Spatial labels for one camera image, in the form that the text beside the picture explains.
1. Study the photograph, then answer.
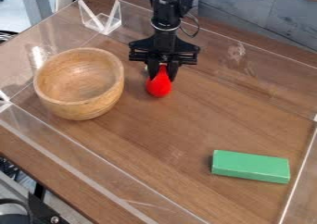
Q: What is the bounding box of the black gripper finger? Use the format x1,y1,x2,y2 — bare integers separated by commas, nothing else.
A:
147,59,159,80
167,61,179,81

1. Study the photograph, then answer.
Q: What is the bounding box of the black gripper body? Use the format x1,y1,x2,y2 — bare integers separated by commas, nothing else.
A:
128,28,200,65

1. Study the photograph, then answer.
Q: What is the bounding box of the red felt fruit green leaf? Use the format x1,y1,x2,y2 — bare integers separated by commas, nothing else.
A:
144,65,172,97

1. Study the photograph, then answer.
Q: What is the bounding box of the wooden bowl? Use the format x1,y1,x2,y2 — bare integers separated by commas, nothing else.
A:
33,47,124,120

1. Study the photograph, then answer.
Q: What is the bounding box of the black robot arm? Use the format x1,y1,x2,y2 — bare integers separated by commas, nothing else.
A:
128,0,200,81

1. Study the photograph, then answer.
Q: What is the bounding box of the green rectangular block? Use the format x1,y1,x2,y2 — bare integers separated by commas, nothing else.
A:
209,150,291,184

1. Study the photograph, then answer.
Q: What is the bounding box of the black clamp under table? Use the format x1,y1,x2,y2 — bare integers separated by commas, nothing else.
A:
0,196,72,224

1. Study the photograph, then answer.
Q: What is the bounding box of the clear acrylic corner bracket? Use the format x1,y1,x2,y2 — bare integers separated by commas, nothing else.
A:
77,0,121,35

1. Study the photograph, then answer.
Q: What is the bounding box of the clear acrylic tray enclosure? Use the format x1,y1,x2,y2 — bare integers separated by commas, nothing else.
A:
0,2,317,224

